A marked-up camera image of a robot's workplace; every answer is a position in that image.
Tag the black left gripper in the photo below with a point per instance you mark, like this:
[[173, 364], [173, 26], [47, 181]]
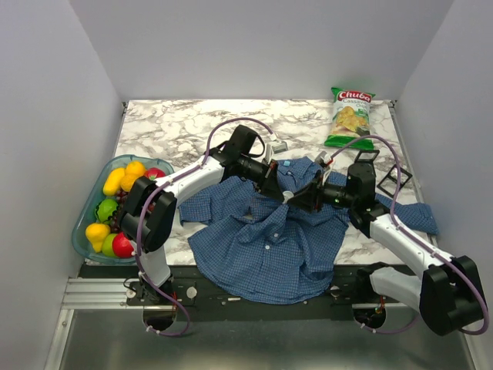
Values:
[[268, 181]]

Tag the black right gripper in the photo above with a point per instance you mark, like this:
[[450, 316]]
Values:
[[304, 199]]

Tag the blue checked shirt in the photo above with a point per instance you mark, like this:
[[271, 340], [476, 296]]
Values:
[[260, 249]]

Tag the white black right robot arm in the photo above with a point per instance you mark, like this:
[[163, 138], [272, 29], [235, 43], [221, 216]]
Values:
[[445, 290]]

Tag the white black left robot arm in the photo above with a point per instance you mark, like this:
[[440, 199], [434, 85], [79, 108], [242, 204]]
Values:
[[148, 213]]

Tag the green cassava chips bag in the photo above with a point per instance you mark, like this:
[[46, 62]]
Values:
[[350, 118]]

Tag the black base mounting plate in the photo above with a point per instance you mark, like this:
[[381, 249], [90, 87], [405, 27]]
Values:
[[206, 302]]

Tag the orange fruit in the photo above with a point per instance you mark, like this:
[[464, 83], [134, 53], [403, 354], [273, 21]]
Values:
[[127, 182], [135, 169]]

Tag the dark purple grapes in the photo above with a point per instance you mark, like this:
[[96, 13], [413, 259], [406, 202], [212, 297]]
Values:
[[120, 199]]

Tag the yellow mango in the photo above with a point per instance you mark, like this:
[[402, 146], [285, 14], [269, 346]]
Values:
[[113, 181]]

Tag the green apple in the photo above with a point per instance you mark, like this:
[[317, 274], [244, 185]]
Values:
[[107, 248]]

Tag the teal plastic fruit basket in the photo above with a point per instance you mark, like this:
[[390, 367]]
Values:
[[79, 241]]

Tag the yellow pear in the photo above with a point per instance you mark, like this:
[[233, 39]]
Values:
[[96, 233]]

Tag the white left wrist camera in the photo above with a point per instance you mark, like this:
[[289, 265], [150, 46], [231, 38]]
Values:
[[274, 148]]

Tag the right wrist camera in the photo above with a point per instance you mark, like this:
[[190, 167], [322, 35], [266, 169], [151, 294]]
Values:
[[324, 161]]

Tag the aluminium frame rail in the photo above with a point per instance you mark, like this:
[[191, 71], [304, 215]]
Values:
[[94, 294]]

